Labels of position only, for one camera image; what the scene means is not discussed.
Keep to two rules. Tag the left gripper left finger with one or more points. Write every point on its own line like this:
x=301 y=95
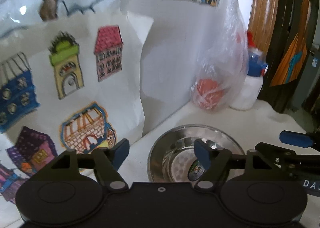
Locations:
x=107 y=163

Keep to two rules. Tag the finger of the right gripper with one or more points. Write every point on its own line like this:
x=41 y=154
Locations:
x=295 y=139

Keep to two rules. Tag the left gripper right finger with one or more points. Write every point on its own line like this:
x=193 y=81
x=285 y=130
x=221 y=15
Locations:
x=215 y=163

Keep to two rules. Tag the shallow steel plate with sticker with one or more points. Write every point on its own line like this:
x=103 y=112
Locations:
x=172 y=157

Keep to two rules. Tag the white printed table mat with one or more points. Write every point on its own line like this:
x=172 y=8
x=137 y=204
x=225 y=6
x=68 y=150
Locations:
x=259 y=124

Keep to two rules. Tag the white bottle blue red cap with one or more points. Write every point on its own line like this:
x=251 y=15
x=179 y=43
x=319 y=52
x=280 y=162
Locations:
x=257 y=67

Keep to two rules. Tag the houses drawing paper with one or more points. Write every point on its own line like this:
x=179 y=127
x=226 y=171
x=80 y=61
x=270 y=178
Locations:
x=69 y=84

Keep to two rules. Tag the clear plastic bag red item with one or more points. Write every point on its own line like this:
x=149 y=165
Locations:
x=224 y=66

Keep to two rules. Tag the orange dress figure painting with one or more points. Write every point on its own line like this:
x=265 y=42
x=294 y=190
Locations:
x=304 y=22

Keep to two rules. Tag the brown wooden door frame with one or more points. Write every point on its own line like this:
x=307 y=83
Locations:
x=262 y=21

